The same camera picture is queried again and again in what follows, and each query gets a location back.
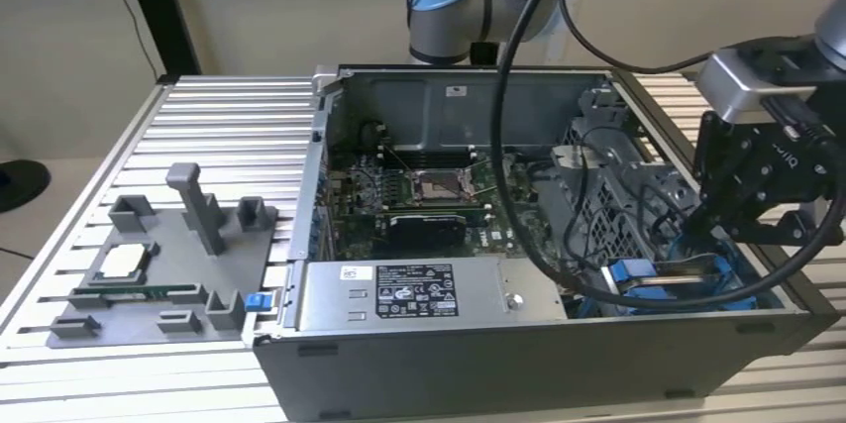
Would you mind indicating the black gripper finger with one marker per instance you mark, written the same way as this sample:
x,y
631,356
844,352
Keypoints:
x,y
730,170
783,227

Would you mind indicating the hard disk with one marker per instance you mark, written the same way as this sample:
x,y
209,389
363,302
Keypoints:
x,y
631,274

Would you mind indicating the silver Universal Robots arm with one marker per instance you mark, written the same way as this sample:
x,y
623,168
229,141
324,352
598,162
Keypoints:
x,y
439,22

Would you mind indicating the grey perforated disk bay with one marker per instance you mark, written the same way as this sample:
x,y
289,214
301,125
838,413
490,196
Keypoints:
x,y
595,180

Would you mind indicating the green motherboard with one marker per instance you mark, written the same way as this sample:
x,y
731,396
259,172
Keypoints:
x,y
475,240

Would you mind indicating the CPU socket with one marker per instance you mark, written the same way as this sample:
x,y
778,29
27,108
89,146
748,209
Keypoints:
x,y
439,186

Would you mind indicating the black graphics card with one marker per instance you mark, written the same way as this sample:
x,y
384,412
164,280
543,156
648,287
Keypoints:
x,y
425,230

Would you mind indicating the dark grey PC case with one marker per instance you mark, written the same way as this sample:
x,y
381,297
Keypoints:
x,y
502,373

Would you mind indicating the black power supply label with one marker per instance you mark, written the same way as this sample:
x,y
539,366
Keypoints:
x,y
416,291

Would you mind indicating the silver power supply unit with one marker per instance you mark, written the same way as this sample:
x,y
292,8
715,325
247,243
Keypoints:
x,y
329,299

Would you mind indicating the blue case latch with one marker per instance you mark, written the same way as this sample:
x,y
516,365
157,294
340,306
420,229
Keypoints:
x,y
257,302

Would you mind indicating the grey parts rack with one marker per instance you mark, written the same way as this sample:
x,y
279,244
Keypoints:
x,y
172,254

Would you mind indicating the green RAM stick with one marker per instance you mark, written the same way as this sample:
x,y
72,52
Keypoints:
x,y
148,290

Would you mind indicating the silver CPU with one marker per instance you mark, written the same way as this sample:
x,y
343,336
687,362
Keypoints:
x,y
124,262

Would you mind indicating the black round stand foot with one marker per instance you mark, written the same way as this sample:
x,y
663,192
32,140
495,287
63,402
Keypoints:
x,y
20,185

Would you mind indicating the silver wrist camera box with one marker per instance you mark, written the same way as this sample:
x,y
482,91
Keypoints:
x,y
734,88

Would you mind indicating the black upright frame post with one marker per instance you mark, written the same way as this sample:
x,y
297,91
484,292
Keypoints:
x,y
161,12

